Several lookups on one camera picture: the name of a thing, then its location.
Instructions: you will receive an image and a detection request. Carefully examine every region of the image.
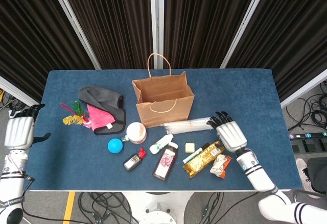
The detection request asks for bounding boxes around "brown paper bag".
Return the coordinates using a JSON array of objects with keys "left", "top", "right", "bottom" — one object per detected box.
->
[{"left": 132, "top": 53, "right": 195, "bottom": 129}]

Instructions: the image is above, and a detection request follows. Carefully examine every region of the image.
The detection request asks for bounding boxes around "bundle of clear plastic straws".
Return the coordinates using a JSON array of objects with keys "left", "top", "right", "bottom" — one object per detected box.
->
[{"left": 160, "top": 116, "right": 217, "bottom": 135}]

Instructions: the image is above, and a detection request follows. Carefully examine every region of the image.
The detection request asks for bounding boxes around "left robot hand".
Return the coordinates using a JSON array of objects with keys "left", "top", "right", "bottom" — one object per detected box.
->
[{"left": 4, "top": 103, "right": 52, "bottom": 151}]

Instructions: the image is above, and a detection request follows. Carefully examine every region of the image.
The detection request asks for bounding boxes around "black pleated curtain panel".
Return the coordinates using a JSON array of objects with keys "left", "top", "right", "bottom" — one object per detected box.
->
[
  {"left": 226, "top": 0, "right": 327, "bottom": 102},
  {"left": 0, "top": 0, "right": 96, "bottom": 103},
  {"left": 163, "top": 0, "right": 261, "bottom": 69},
  {"left": 58, "top": 0, "right": 154, "bottom": 70}
]

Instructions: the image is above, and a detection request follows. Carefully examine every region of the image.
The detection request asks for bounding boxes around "dark trouser leg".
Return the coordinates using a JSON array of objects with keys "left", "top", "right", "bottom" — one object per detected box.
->
[{"left": 305, "top": 157, "right": 327, "bottom": 199}]

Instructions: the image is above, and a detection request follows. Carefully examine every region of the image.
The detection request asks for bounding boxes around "gold snack bar wrapper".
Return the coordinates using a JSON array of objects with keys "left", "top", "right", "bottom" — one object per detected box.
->
[{"left": 182, "top": 140, "right": 226, "bottom": 179}]

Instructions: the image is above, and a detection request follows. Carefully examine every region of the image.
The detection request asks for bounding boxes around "dark red juice bottle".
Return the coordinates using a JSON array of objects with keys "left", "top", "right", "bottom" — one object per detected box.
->
[{"left": 152, "top": 142, "right": 179, "bottom": 182}]

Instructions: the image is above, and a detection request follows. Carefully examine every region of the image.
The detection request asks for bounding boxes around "colourful feather shuttlecock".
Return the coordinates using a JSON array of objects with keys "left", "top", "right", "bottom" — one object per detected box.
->
[{"left": 60, "top": 101, "right": 92, "bottom": 129}]

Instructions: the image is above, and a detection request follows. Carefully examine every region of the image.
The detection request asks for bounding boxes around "grey and pink towel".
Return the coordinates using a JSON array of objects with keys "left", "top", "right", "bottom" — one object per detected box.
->
[{"left": 78, "top": 85, "right": 127, "bottom": 135}]

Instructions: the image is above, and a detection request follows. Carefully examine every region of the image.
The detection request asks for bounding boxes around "black floor cable tangle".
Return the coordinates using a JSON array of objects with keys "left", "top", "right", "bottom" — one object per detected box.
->
[
  {"left": 198, "top": 192, "right": 227, "bottom": 224},
  {"left": 286, "top": 81, "right": 327, "bottom": 131},
  {"left": 0, "top": 88, "right": 26, "bottom": 117},
  {"left": 76, "top": 191, "right": 140, "bottom": 224}
]

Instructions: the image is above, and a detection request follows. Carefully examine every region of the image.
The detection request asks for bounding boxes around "red white snack packet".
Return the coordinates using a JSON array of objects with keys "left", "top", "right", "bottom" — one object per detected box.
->
[{"left": 209, "top": 154, "right": 233, "bottom": 180}]

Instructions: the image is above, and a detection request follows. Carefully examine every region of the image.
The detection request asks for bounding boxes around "black ink bottle red cap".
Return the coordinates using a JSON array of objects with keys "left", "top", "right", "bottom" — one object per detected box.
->
[{"left": 123, "top": 147, "right": 147, "bottom": 171}]

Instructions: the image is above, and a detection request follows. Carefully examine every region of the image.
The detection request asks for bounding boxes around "clear rubber band jar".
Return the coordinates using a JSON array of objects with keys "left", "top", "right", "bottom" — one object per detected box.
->
[{"left": 126, "top": 122, "right": 147, "bottom": 143}]

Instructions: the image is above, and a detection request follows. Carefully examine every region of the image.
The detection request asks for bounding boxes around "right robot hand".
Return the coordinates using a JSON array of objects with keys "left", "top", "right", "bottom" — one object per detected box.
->
[{"left": 205, "top": 111, "right": 249, "bottom": 154}]

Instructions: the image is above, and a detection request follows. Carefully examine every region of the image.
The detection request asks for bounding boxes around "white sneaker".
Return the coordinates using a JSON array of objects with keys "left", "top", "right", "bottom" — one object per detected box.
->
[{"left": 295, "top": 157, "right": 316, "bottom": 193}]

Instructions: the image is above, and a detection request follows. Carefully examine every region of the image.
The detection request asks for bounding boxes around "white marker pen black cap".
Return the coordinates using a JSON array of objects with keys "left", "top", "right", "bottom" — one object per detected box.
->
[{"left": 182, "top": 142, "right": 210, "bottom": 164}]

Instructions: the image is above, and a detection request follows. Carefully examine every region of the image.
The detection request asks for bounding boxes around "small white bottle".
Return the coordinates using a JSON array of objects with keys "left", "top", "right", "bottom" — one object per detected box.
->
[{"left": 149, "top": 134, "right": 174, "bottom": 155}]

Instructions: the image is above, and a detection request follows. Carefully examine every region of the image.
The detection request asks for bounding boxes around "blue ball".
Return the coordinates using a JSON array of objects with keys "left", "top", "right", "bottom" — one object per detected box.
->
[{"left": 107, "top": 138, "right": 124, "bottom": 154}]

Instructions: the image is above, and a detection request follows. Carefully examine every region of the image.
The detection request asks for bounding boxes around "white partition frame post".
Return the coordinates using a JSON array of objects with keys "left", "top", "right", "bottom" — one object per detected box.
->
[
  {"left": 280, "top": 75, "right": 327, "bottom": 109},
  {"left": 219, "top": 0, "right": 272, "bottom": 69},
  {"left": 46, "top": 0, "right": 102, "bottom": 70},
  {"left": 149, "top": 0, "right": 166, "bottom": 69},
  {"left": 0, "top": 75, "right": 41, "bottom": 107}
]

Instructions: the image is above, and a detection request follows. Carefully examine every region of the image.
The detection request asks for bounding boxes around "blue felt table cover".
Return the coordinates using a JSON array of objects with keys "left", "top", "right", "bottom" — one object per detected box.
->
[{"left": 28, "top": 68, "right": 303, "bottom": 191}]

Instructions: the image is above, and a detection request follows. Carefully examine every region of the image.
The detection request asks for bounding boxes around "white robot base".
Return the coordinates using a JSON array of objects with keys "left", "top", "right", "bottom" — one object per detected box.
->
[{"left": 125, "top": 191, "right": 195, "bottom": 224}]

